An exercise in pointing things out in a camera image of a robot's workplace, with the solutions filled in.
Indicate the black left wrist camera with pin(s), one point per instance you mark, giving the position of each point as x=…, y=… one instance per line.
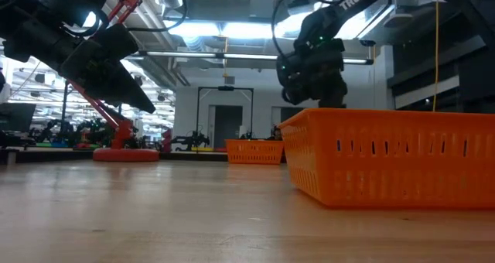
x=118, y=42

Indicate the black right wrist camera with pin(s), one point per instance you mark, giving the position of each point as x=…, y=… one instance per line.
x=292, y=81

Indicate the red desk lamp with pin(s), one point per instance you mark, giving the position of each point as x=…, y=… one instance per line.
x=123, y=154

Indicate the black monitor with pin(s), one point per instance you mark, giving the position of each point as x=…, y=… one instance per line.
x=15, y=117

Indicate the black rectangular stand frame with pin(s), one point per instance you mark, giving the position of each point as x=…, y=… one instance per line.
x=225, y=88

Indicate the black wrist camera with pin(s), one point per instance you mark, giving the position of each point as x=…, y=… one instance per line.
x=292, y=81
x=118, y=42

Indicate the long ceiling light tube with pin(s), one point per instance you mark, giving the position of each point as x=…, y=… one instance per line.
x=216, y=55

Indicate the black background robot arm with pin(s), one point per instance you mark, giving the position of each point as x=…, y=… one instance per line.
x=191, y=141

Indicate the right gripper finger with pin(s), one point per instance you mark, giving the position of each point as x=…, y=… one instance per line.
x=333, y=100

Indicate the black metal table frame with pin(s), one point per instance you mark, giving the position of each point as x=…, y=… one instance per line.
x=193, y=156

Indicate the orange plastic basket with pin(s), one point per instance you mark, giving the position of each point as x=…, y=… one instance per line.
x=253, y=152
x=386, y=166

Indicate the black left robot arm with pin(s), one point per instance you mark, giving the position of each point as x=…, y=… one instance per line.
x=35, y=27

